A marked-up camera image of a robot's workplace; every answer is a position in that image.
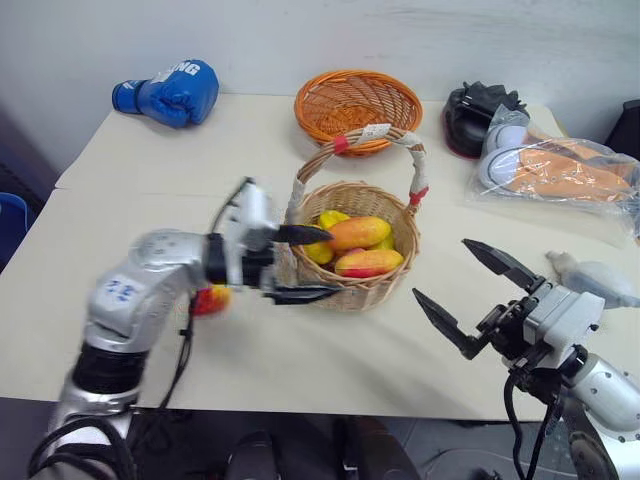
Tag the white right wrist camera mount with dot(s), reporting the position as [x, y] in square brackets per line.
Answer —
[562, 312]

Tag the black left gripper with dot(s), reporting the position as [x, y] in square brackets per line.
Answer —
[259, 272]

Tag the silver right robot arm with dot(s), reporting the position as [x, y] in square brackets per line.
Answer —
[610, 395]

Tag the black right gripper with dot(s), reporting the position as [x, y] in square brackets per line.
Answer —
[507, 330]

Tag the orange red mango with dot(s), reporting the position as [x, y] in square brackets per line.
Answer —
[370, 262]

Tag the blue boxing glove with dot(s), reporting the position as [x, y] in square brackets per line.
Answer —
[170, 95]

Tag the orange yellow mango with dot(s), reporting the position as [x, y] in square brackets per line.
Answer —
[360, 232]

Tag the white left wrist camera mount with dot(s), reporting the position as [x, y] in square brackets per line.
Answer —
[252, 210]

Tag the clear plastic bag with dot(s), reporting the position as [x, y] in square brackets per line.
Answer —
[575, 200]

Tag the black box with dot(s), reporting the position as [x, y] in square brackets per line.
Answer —
[625, 127]

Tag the orange round wicker basket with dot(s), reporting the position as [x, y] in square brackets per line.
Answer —
[357, 107]

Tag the white grey soft object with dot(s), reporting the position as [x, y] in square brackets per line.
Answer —
[597, 280]

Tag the orange slippers in bag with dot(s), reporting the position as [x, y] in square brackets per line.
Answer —
[575, 170]

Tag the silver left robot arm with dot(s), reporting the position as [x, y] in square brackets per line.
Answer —
[150, 270]

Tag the white grey shoe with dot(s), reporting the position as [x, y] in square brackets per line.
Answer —
[502, 150]

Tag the blue plastic object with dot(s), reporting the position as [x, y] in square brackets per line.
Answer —
[11, 225]

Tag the black crumpled cloth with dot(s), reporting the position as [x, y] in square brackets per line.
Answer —
[492, 94]

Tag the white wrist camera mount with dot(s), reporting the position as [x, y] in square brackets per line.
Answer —
[562, 312]
[252, 210]

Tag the white paper tag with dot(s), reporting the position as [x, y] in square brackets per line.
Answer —
[376, 131]

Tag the red yellow fruit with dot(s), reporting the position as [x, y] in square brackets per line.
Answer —
[212, 300]

